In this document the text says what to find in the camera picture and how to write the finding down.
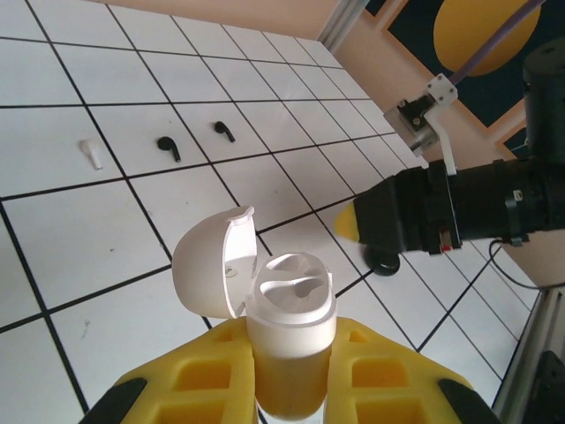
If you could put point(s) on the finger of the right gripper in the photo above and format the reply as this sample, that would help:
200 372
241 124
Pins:
348 223

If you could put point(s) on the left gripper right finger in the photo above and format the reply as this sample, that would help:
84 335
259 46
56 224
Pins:
388 380

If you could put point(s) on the aluminium corner post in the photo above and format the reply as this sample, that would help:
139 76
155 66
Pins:
342 22

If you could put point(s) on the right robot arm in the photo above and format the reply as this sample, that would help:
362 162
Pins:
552 388

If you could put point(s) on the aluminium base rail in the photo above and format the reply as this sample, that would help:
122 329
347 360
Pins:
534 313

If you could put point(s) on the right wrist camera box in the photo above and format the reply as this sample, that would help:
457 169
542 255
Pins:
424 128

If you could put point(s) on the white earbud charging case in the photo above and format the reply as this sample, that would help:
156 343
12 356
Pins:
287 318

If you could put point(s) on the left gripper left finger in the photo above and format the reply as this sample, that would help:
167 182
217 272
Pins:
194 380

